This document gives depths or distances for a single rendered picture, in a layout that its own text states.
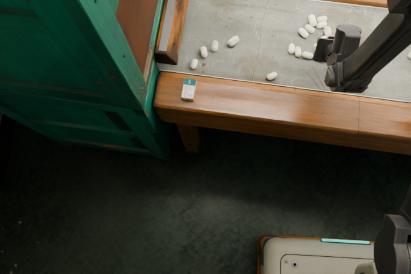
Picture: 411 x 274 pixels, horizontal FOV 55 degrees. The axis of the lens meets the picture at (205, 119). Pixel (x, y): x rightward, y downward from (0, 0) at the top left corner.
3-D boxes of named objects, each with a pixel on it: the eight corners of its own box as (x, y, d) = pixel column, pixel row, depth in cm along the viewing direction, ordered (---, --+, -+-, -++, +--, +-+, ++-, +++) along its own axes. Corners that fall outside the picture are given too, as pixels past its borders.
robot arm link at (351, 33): (327, 89, 90) (364, 91, 90) (337, 43, 84) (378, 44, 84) (317, 66, 100) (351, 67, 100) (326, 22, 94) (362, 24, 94)
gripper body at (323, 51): (318, 35, 103) (321, 46, 97) (356, 40, 103) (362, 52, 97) (312, 57, 107) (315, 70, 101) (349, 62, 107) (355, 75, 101)
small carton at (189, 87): (193, 101, 112) (192, 99, 110) (181, 99, 112) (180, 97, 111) (196, 81, 114) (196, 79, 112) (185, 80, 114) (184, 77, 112)
